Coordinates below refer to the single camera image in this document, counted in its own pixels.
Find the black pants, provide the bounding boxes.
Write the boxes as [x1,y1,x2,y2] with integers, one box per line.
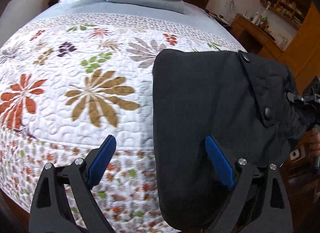
[153,49,305,230]

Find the person's right hand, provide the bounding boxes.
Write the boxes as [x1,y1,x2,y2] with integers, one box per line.
[309,128,320,157]

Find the wooden cabinet desk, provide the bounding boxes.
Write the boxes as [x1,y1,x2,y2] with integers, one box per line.
[231,4,320,93]

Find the floral quilted bedspread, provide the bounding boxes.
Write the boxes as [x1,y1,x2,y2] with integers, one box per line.
[1,13,241,232]

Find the bedside table with clutter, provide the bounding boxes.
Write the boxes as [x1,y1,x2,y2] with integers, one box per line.
[204,9,230,27]

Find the light blue bed sheet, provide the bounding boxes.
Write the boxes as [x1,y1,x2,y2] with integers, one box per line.
[1,0,240,45]

